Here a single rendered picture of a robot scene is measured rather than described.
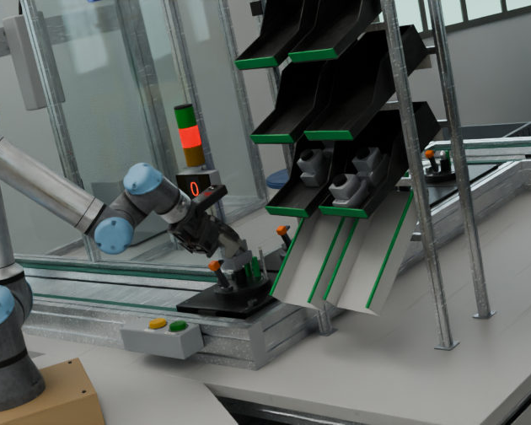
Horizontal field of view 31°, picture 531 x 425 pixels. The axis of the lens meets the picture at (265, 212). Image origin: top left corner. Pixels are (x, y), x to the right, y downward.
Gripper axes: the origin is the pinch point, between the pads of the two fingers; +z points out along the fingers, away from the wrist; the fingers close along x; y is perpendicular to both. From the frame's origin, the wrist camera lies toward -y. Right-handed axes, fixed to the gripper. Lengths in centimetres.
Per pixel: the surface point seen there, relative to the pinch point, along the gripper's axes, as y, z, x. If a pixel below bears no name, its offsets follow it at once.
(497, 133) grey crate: -151, 168, -48
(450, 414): 32, 2, 68
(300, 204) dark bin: -3.9, -12.8, 27.9
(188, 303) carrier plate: 15.8, 1.2, -8.8
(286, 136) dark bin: -10.9, -28.2, 32.0
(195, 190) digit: -14.1, -2.9, -18.8
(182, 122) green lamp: -26.1, -16.1, -18.1
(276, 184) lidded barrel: -137, 186, -187
